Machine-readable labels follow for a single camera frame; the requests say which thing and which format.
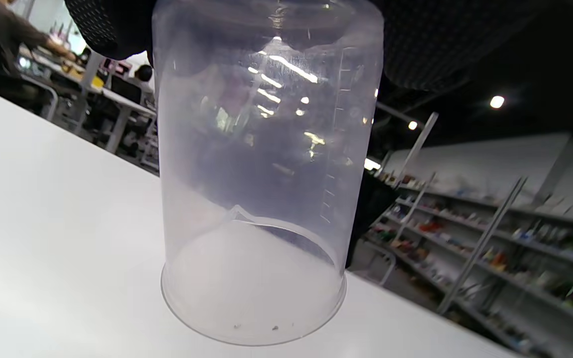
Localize person's left hand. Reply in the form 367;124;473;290
65;0;541;92

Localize medium clear plastic beaker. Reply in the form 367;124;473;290
151;0;384;347

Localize black computer monitor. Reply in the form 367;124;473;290
110;75;143;105

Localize white metal trolley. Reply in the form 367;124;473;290
18;74;59;121

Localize white office desk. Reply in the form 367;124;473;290
80;50;158;172

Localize metal shelving rack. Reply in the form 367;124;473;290
366;112;573;358

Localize assorted colourful shelf goods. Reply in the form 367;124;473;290
371;172;573;349

